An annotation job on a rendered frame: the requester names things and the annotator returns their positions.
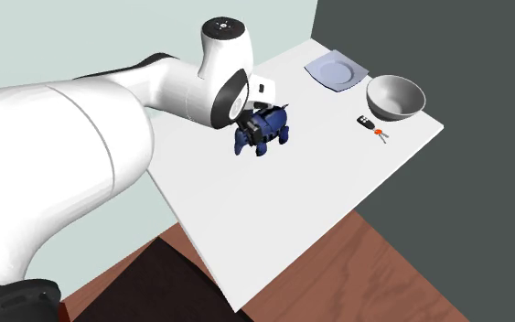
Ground blue toy figure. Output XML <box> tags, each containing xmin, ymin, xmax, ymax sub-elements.
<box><xmin>232</xmin><ymin>105</ymin><xmax>291</xmax><ymax>157</ymax></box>

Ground black key fob with keys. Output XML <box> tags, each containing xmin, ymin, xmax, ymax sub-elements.
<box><xmin>356</xmin><ymin>114</ymin><xmax>391</xmax><ymax>145</ymax></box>

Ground dark robot stand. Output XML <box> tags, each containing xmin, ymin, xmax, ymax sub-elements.
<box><xmin>71</xmin><ymin>236</ymin><xmax>254</xmax><ymax>322</ymax></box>

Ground pale blue square plate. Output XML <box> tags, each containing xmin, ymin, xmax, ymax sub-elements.
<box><xmin>303</xmin><ymin>48</ymin><xmax>370</xmax><ymax>94</ymax></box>

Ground grey bowl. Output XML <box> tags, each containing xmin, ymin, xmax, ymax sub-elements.
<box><xmin>365</xmin><ymin>74</ymin><xmax>427</xmax><ymax>123</ymax></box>

